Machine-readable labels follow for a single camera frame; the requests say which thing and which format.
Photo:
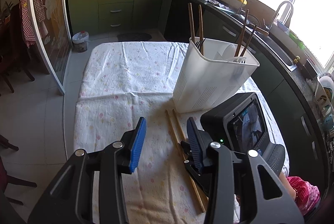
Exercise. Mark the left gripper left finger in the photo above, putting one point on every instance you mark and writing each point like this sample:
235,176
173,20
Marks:
69,196

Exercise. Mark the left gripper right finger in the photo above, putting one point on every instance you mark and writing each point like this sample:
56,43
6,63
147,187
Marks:
252,210

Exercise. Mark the white plastic utensil holder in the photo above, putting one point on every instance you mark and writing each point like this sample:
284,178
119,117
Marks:
203,83

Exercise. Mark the dark wooden chopstick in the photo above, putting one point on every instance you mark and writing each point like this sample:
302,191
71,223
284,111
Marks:
248,42

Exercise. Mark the black plastic fork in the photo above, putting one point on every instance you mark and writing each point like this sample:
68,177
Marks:
199,44

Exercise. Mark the steel kitchen sink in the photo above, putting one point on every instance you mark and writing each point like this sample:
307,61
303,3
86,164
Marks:
269,52

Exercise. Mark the chrome kitchen faucet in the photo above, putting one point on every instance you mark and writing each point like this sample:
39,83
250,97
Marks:
283,13

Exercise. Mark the green kitchen cabinets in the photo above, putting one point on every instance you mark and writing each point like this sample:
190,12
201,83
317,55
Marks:
288,95

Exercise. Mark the white floral tablecloth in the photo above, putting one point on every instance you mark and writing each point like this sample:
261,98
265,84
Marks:
123,82

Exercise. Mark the white plastic spoon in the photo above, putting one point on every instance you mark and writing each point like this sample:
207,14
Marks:
227,55

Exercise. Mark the dish rack with bowls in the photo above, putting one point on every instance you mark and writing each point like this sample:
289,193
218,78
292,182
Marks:
323,96

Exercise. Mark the white trash bin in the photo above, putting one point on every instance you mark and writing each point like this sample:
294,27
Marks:
80,41

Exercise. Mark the dark floor mat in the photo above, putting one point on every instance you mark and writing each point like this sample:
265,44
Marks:
134,37

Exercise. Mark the wooden cutting board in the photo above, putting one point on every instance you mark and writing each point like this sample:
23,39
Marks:
260,10

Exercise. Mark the crumpled cloth on counter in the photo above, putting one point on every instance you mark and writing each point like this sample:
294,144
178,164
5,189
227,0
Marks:
216,4

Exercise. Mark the red checkered apron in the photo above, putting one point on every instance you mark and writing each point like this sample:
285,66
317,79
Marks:
27,31

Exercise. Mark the glass sliding door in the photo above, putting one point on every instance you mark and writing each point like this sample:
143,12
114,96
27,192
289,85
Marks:
55,48

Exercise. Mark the black camera display box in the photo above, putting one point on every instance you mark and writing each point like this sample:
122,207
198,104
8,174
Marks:
238,123

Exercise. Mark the black pan wooden handle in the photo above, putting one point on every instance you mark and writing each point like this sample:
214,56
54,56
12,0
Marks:
241,19

